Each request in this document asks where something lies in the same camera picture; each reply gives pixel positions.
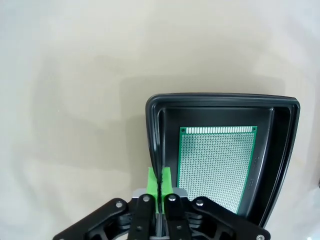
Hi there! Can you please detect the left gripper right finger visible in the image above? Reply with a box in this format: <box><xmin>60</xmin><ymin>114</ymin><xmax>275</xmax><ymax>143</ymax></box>
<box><xmin>159</xmin><ymin>166</ymin><xmax>271</xmax><ymax>240</ymax></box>

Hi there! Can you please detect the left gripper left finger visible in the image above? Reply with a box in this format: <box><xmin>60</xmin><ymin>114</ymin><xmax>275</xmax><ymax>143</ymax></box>
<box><xmin>52</xmin><ymin>166</ymin><xmax>161</xmax><ymax>240</ymax></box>

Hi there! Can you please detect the green perforated circuit board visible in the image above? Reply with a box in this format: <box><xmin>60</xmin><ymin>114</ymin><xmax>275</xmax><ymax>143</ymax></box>
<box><xmin>176</xmin><ymin>126</ymin><xmax>258</xmax><ymax>216</ymax></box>

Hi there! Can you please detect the black ESD tray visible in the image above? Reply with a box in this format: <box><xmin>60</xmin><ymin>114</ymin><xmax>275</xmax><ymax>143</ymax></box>
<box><xmin>145</xmin><ymin>92</ymin><xmax>301</xmax><ymax>228</ymax></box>

